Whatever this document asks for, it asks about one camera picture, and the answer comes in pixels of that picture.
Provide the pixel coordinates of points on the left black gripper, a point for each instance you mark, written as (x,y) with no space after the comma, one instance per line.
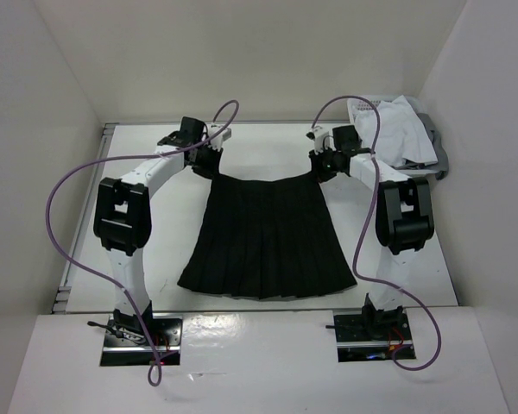
(213,169)

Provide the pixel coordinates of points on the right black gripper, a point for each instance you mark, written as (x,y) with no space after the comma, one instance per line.
(318,172)

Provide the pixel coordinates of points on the black pleated skirt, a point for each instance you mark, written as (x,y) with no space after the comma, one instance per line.
(267,239)

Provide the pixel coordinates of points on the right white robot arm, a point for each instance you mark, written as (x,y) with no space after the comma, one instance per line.
(401,208)

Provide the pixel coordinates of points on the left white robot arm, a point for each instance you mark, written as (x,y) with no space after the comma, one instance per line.
(123,221)

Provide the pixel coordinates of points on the white laundry basket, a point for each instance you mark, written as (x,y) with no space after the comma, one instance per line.
(358,108)

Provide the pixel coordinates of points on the white skirt in basket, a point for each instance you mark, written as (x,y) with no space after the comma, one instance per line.
(397,133)

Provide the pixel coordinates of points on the grey skirt in basket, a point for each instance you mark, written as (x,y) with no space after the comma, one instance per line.
(414,146)

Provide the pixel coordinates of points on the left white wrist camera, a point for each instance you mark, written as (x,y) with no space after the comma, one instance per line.
(217,135)

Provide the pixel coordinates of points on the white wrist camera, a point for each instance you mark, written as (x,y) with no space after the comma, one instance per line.
(217,135)
(320,137)

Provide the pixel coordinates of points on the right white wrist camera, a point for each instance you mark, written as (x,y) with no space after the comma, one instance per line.
(320,137)

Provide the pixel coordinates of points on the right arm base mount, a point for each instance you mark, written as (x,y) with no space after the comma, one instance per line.
(356,342)

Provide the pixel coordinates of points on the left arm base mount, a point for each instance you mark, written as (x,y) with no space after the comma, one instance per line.
(126,348)

